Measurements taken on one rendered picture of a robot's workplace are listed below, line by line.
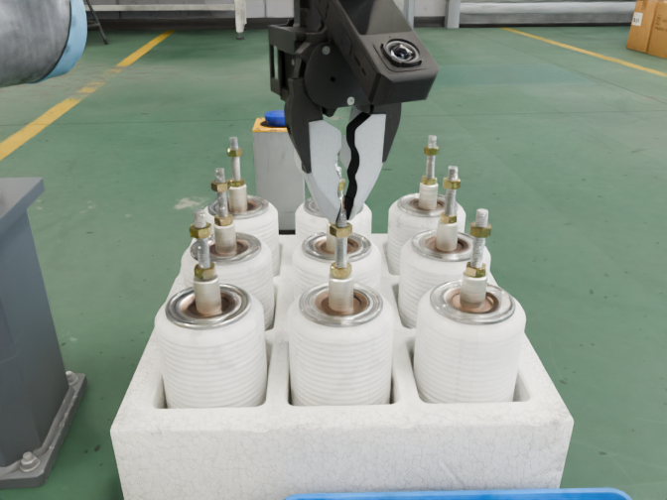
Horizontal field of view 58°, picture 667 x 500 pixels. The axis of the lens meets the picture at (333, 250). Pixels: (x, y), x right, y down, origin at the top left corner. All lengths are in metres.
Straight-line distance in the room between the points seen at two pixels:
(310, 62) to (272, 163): 0.45
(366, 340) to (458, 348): 0.08
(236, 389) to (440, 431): 0.18
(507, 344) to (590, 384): 0.39
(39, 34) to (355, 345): 0.46
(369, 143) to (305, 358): 0.19
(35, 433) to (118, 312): 0.33
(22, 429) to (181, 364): 0.29
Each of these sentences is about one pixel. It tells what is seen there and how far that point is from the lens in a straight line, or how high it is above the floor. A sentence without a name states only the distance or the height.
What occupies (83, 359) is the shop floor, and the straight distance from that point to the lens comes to 0.97.
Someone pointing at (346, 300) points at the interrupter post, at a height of 0.26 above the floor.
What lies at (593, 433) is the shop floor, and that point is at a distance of 0.84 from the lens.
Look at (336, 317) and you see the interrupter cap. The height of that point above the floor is 0.25.
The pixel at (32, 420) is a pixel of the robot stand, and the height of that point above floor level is 0.06.
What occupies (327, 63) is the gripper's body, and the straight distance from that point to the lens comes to 0.45.
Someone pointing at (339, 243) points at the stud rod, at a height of 0.31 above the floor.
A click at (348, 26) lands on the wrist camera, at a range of 0.42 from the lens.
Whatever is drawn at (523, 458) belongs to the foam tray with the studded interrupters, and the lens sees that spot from 0.58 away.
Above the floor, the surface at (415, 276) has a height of 0.23.
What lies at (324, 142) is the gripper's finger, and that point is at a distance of 0.46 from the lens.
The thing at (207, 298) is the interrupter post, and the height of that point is 0.27.
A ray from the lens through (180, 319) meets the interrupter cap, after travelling 0.53.
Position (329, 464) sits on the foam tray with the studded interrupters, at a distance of 0.55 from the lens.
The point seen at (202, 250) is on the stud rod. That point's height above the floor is 0.31.
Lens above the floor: 0.53
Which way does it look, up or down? 26 degrees down
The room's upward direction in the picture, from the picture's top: straight up
